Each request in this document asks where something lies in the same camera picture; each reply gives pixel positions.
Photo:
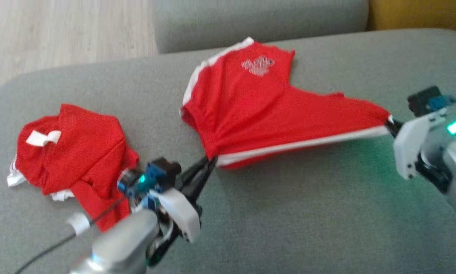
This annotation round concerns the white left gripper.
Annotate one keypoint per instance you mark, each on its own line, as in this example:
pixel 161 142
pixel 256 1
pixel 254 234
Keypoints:
pixel 182 213

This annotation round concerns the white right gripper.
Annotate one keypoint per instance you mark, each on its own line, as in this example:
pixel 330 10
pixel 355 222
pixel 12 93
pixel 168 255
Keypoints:
pixel 408 148

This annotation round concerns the red shorts white stripe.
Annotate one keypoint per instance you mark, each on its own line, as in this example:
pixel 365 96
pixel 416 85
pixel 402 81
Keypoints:
pixel 258 114

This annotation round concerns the red basketball jersey white sleeves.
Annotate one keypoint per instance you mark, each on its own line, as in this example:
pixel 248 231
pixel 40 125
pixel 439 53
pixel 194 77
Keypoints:
pixel 79 152

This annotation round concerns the grey fabric sofa seat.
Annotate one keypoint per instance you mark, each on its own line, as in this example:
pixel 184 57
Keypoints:
pixel 289 213

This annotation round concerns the yellow cushion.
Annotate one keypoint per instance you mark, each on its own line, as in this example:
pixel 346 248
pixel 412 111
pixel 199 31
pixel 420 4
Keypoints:
pixel 422 13

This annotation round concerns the grey sofa back cushion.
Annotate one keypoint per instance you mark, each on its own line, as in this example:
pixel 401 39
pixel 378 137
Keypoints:
pixel 258 19

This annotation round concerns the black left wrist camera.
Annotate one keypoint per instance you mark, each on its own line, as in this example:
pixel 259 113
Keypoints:
pixel 163 171

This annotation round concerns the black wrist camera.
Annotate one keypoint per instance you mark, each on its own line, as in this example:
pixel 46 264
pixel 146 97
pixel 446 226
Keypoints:
pixel 422 99
pixel 163 171

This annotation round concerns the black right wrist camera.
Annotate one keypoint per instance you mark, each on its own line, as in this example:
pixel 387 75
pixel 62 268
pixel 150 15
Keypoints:
pixel 422 99

